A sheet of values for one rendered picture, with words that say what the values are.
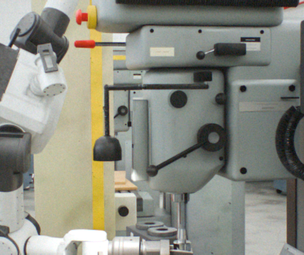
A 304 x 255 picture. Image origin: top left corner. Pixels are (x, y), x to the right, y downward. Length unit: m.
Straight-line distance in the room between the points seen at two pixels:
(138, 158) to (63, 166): 1.75
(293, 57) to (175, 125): 0.35
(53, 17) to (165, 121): 0.58
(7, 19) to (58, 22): 8.72
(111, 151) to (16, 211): 0.37
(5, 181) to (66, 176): 1.68
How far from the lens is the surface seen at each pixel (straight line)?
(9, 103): 1.77
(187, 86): 1.49
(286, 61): 1.66
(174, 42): 1.56
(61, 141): 3.37
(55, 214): 3.41
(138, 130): 1.64
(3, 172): 1.71
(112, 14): 1.54
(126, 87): 1.51
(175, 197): 1.69
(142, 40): 1.55
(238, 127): 1.61
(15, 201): 1.77
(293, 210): 1.94
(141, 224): 2.05
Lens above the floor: 1.56
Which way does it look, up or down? 3 degrees down
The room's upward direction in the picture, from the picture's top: 1 degrees counter-clockwise
